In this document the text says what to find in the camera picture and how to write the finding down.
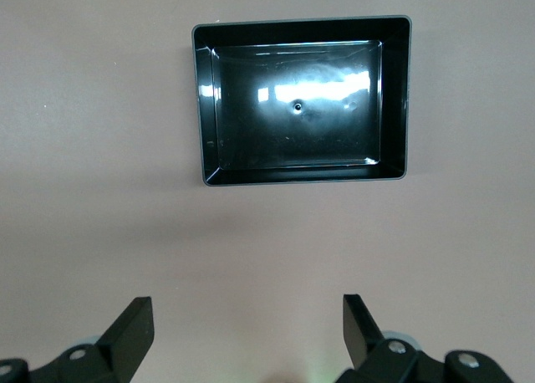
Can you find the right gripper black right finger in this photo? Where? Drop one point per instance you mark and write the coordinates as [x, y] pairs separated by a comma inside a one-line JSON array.
[[363, 341]]

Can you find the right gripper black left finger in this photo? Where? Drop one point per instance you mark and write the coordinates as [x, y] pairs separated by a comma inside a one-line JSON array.
[[121, 349]]

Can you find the black plastic box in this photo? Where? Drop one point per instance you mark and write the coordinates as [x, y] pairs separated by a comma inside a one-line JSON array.
[[292, 107]]

